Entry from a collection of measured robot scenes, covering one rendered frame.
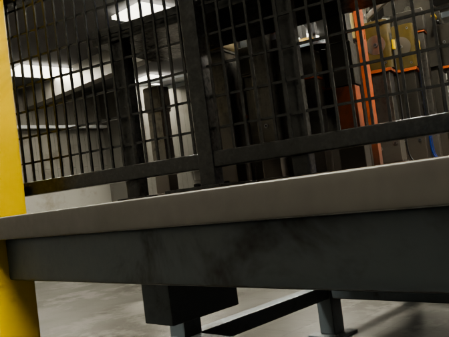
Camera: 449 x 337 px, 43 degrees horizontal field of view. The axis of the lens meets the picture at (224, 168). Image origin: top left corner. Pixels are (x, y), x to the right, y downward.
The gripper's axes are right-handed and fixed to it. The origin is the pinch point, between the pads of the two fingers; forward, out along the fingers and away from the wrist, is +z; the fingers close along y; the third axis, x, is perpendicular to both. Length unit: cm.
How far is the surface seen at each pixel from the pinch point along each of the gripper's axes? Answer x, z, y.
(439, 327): -122, 107, -1
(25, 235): 72, 41, 28
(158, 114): 17.4, 15.8, 36.4
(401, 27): -14.9, 1.1, -20.5
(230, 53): 26.9, 7.8, 9.2
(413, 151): -15.1, 33.5, -19.2
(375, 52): 2.8, 9.6, -16.8
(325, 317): -105, 99, 44
